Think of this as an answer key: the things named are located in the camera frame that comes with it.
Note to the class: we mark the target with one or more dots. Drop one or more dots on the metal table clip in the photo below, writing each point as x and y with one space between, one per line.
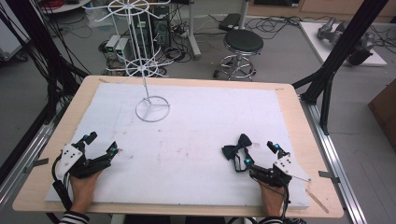
36 164
328 176

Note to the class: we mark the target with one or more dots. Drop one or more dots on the white floor board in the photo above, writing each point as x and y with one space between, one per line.
314 40

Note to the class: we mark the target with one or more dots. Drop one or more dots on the black round stool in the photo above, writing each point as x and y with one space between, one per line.
243 41

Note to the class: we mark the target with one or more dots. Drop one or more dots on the small grey computer box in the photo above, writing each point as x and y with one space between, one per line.
123 46
111 45

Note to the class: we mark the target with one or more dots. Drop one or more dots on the grey metal post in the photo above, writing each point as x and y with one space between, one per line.
244 14
193 31

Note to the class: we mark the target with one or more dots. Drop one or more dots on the black flat box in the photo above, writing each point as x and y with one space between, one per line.
229 21

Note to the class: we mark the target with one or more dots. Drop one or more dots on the brown wooden cabinet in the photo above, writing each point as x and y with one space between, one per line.
386 109

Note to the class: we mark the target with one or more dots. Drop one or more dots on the black bow tie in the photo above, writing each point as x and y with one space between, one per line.
237 147

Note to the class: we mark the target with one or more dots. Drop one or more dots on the thin wooden stick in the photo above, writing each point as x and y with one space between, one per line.
317 201

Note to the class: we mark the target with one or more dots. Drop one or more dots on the person's right hand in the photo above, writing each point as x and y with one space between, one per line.
271 199

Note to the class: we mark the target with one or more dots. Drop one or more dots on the person's left hand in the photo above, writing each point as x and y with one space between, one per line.
82 189

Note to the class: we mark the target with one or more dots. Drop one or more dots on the black computer tower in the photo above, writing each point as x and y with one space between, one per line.
162 29

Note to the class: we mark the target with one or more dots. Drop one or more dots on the aluminium rail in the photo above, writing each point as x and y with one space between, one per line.
336 161
28 155

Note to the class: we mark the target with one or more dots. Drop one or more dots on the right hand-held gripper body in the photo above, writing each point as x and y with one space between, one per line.
277 175

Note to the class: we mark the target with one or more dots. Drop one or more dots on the white foam mat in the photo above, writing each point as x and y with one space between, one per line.
186 140

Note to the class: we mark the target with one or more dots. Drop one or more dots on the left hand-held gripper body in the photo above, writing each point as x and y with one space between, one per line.
81 166

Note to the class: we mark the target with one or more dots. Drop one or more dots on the black metal frame stand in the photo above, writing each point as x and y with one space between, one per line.
37 46
339 53

